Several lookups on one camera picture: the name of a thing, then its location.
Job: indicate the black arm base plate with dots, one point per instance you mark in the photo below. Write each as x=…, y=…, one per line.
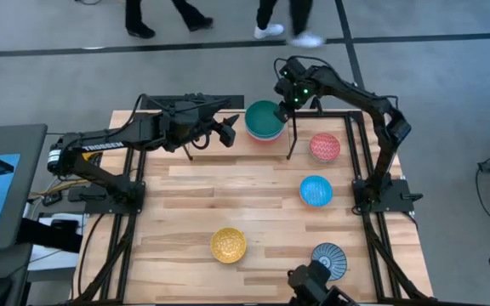
x=100, y=206
x=398, y=191

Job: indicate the navy striped white bowl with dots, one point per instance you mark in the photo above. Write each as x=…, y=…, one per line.
x=332, y=257

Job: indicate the black flat panel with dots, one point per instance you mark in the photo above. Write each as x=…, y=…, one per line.
x=236, y=103

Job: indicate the grey-blue plastic bowl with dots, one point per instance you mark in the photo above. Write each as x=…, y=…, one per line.
x=266, y=137

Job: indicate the teal plastic bowl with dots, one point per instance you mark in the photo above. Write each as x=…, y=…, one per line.
x=262, y=119

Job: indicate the black aluminium rail frame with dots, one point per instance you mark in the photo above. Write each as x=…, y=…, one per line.
x=349, y=144

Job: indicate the yellow patterned ceramic bowl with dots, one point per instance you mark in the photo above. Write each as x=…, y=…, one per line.
x=228, y=245

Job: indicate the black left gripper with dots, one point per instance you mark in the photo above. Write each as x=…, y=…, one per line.
x=207, y=129

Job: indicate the blue patterned ceramic bowl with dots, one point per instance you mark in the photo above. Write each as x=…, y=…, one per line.
x=316, y=191

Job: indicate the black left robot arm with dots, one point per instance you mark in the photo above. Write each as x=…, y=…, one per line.
x=100, y=146

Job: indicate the small black device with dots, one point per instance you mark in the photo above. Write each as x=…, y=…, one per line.
x=51, y=198

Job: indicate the person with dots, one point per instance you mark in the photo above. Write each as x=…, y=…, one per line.
x=266, y=13
x=136, y=17

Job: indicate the cream plastic bowl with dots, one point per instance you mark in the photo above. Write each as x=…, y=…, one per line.
x=266, y=138

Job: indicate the white paper sheet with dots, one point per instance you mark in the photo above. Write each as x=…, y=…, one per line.
x=53, y=260

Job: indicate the coral plastic bowl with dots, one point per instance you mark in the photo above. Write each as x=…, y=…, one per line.
x=266, y=140

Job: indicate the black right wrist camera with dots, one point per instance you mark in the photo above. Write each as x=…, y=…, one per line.
x=292, y=68

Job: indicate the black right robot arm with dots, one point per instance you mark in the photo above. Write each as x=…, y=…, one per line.
x=355, y=95

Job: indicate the grey monitor with blue screen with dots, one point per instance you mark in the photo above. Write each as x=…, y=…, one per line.
x=24, y=178

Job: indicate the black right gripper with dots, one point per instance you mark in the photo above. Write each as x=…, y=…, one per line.
x=296, y=91

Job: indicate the red patterned ceramic bowl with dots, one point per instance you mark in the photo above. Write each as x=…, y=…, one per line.
x=325, y=147

